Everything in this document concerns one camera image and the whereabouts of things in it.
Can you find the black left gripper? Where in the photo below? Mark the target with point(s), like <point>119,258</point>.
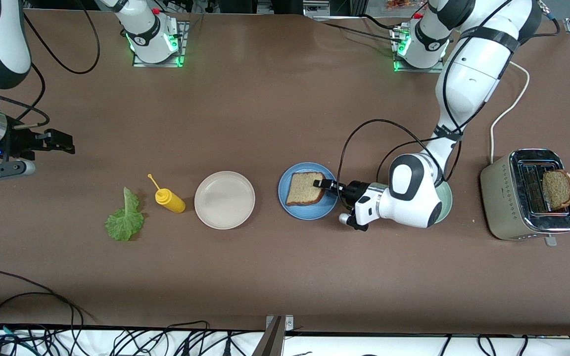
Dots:
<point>355,191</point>

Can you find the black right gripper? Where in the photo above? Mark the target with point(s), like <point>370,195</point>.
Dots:
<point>20,143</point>

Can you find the brown bread slice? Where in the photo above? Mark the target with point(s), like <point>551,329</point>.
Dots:
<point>557,190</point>
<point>302,190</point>

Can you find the green lettuce leaf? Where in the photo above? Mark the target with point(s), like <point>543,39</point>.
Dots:
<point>125,222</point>

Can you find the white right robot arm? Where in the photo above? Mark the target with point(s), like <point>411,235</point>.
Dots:
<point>149,34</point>

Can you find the blue round plate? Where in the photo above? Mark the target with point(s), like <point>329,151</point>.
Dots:
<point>309,212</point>

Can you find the white round plate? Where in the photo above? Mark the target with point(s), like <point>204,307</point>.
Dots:
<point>224,200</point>

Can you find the green round plate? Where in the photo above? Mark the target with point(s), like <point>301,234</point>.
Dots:
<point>447,202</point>

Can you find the yellow mustard squeeze bottle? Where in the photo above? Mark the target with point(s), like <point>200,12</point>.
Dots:
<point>171,201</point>

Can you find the beige chrome toaster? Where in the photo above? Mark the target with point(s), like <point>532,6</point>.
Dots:
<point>500,202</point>

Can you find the orange patterned packet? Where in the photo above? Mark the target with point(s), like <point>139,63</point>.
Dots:
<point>399,4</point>

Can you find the small metal bracket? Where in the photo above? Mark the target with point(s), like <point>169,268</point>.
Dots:
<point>290,324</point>

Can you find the grey camera post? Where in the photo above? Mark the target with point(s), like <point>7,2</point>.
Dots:
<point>270,341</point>

